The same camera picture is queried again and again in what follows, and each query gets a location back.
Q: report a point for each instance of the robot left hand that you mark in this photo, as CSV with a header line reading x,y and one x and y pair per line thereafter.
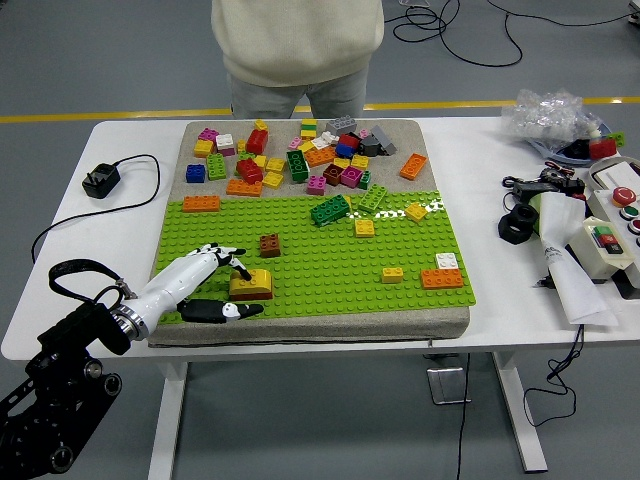
x,y
175,280

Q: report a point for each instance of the yellow arched brick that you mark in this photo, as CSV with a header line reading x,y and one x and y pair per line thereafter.
x,y
260,282

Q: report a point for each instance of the brown 2x2 brick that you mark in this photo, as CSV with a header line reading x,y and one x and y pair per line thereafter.
x,y
270,245

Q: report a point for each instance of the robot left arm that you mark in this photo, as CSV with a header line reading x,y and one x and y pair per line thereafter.
x,y
55,380

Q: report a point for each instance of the orange 2x4 brick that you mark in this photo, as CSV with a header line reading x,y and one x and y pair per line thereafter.
x,y
442,279
320,156
201,203
244,187

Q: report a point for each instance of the red 2x4 brick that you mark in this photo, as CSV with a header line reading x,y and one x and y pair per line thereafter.
x,y
257,296

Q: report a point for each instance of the blue 2x2 brick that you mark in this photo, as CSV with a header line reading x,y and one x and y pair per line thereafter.
x,y
195,173

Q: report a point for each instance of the yellow 2x2 brick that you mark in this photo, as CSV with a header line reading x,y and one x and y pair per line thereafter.
x,y
364,227
203,148
275,165
416,212
359,162
273,179
392,275

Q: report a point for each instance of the white 2x2 brick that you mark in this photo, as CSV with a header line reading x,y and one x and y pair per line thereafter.
x,y
225,141
446,261

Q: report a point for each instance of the magenta 2x2 brick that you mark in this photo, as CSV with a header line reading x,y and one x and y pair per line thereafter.
x,y
351,177
208,134

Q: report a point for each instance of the small yellow brick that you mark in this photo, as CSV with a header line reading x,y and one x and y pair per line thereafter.
x,y
241,146

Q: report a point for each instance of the green baseplate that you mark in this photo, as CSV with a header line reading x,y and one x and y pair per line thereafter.
x,y
325,295

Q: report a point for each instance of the tall red brick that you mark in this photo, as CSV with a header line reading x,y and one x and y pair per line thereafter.
x,y
257,141

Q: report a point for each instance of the dark green 2x4 brick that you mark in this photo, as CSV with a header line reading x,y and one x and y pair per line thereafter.
x,y
298,166
328,210

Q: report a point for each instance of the pink 2x2 brick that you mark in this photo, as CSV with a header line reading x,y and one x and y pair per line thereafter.
x,y
316,185

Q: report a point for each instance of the small pink brick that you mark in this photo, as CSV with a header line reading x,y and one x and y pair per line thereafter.
x,y
364,133
295,143

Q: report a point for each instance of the dark red 2x2 brick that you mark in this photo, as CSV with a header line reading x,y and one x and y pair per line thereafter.
x,y
332,175

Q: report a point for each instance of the yellow flat brick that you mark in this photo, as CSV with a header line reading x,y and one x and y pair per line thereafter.
x,y
307,135
309,122

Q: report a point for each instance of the small dark green brick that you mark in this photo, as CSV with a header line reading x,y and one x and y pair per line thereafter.
x,y
365,180

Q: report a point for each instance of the grey 2x4 brick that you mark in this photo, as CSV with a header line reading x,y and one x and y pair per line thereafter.
x,y
341,125

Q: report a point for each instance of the dark grey long brick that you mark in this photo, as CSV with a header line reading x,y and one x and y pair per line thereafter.
x,y
384,139

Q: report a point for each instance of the black power plug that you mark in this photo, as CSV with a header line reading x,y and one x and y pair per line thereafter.
x,y
101,181

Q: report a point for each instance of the white table leg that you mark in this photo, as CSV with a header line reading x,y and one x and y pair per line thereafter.
x,y
520,415
167,425

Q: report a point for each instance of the person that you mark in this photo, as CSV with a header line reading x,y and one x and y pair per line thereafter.
x,y
295,40

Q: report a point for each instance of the metal floor plate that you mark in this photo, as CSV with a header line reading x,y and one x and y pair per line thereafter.
x,y
445,385

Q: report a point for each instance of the large black nut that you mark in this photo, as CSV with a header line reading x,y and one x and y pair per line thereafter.
x,y
505,230

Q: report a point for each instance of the green sheet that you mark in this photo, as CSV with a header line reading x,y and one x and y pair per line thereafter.
x,y
535,212

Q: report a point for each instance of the small black plug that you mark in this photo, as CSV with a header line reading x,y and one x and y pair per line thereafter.
x,y
544,283

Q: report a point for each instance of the black power adapter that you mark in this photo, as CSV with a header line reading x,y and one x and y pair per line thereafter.
x,y
535,188

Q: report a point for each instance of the black round gear part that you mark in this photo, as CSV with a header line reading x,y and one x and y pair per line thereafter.
x,y
551,175

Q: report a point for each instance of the white paper bag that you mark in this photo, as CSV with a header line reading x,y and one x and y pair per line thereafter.
x,y
575,285

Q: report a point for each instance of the blue basin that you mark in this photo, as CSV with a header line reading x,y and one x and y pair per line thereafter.
x,y
555,154

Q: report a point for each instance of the clear bubble wrap bag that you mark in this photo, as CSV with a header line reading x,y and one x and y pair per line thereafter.
x,y
545,115

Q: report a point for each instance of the black servo module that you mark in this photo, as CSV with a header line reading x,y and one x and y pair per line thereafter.
x,y
572,186

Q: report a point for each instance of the black plastic part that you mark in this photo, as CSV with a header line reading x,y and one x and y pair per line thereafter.
x,y
579,149

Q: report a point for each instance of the grey control box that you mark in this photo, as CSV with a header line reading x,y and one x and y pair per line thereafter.
x,y
607,207

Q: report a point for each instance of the small white bottle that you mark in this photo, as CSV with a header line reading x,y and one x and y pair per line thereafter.
x,y
593,131

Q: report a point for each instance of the white flat box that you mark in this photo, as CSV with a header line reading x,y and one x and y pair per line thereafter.
x,y
617,175

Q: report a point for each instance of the red emergency stop button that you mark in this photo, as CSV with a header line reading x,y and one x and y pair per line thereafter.
x,y
624,196

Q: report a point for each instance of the green push button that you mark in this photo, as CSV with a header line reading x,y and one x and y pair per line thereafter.
x,y
629,212

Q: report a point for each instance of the red push button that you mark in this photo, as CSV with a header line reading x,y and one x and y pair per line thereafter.
x,y
634,225

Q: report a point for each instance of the grey equipment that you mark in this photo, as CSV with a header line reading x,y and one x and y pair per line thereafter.
x,y
635,19

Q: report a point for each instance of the white switch box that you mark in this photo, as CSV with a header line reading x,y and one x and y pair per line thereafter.
x,y
585,250

